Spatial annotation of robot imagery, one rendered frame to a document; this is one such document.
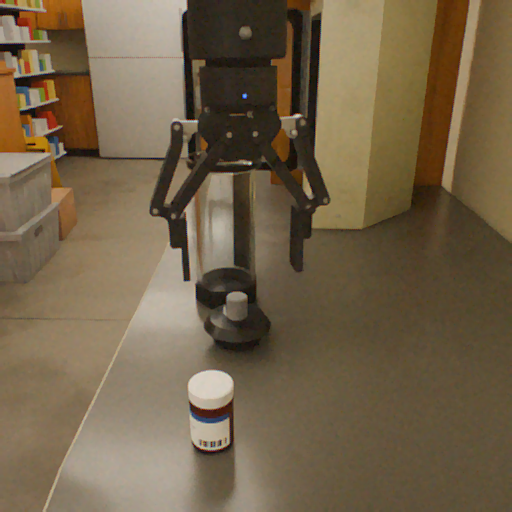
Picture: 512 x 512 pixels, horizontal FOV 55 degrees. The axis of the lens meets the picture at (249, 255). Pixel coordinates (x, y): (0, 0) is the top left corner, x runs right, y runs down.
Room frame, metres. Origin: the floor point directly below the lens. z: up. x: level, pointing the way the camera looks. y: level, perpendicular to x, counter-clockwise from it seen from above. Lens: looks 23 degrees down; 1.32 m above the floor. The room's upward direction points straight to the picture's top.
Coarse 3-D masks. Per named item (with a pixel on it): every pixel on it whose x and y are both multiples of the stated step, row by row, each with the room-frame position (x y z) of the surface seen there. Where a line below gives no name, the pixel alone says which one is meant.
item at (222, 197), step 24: (216, 192) 0.67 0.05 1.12; (240, 192) 0.67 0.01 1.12; (216, 216) 0.67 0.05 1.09; (240, 216) 0.67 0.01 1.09; (216, 240) 0.67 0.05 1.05; (240, 240) 0.67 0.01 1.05; (216, 264) 0.67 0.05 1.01; (240, 264) 0.67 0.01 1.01; (216, 288) 0.67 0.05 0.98; (240, 288) 0.67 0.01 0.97
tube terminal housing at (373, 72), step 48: (336, 0) 1.02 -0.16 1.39; (384, 0) 1.02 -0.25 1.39; (432, 0) 1.14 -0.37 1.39; (336, 48) 1.02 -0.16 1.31; (384, 48) 1.03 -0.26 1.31; (336, 96) 1.02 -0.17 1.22; (384, 96) 1.04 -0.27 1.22; (336, 144) 1.02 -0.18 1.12; (384, 144) 1.06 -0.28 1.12; (336, 192) 1.02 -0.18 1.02; (384, 192) 1.07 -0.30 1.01
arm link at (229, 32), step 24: (192, 0) 0.48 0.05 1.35; (216, 0) 0.47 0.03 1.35; (240, 0) 0.46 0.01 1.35; (264, 0) 0.47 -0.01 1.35; (192, 24) 0.48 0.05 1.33; (216, 24) 0.47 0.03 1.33; (240, 24) 0.46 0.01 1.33; (264, 24) 0.47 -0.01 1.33; (192, 48) 0.49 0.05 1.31; (216, 48) 0.47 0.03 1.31; (240, 48) 0.46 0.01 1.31; (264, 48) 0.47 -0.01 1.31
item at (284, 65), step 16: (288, 32) 1.34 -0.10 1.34; (288, 48) 1.34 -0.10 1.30; (192, 64) 1.38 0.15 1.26; (272, 64) 1.34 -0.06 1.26; (288, 64) 1.34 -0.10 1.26; (288, 80) 1.34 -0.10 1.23; (288, 96) 1.34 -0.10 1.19; (288, 112) 1.34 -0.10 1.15; (272, 144) 1.34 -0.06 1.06; (288, 144) 1.34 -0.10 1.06
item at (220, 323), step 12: (228, 300) 0.58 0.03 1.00; (240, 300) 0.58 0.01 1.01; (216, 312) 0.60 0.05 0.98; (228, 312) 0.58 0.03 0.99; (240, 312) 0.57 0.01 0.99; (252, 312) 0.60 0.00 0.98; (204, 324) 0.58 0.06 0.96; (216, 324) 0.56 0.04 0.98; (228, 324) 0.56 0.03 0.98; (240, 324) 0.56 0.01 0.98; (252, 324) 0.56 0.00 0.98; (264, 324) 0.57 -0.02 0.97; (216, 336) 0.55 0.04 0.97; (228, 336) 0.55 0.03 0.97; (240, 336) 0.55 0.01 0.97; (252, 336) 0.55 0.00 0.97; (228, 348) 0.56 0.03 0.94; (240, 348) 0.55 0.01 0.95
